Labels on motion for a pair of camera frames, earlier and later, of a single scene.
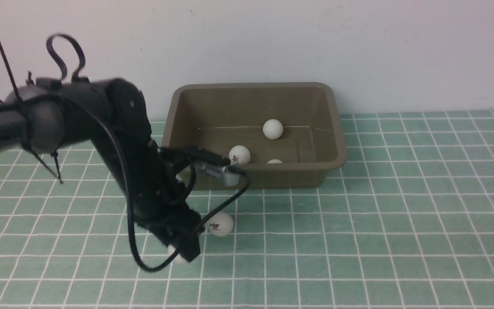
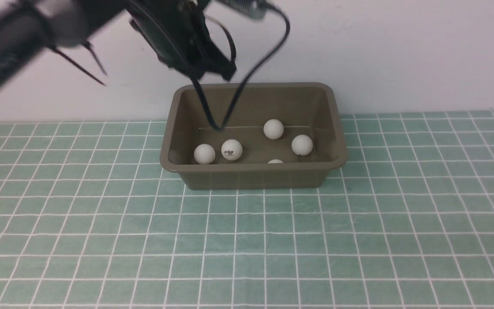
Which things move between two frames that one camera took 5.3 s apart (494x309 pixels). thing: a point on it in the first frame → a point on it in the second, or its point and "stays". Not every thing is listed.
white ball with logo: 239,154 → 302,144
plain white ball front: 272,129 stays
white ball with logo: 178,259 → 204,153
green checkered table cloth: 426,213 stays
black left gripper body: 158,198 → 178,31
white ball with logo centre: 221,224 → 231,149
